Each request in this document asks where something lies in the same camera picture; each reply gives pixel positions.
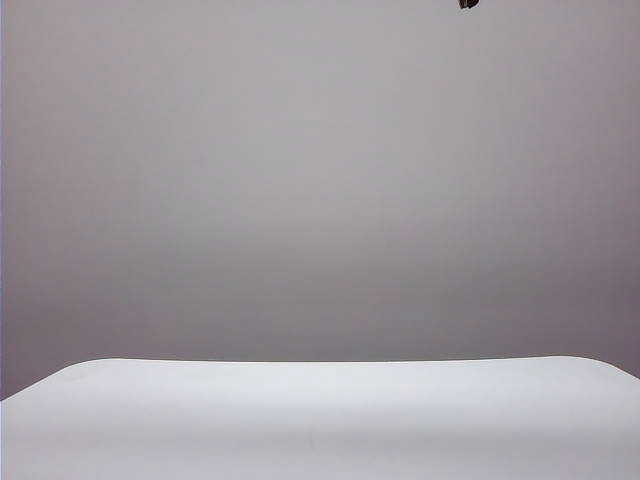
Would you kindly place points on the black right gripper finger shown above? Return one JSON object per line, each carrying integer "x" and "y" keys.
{"x": 469, "y": 4}

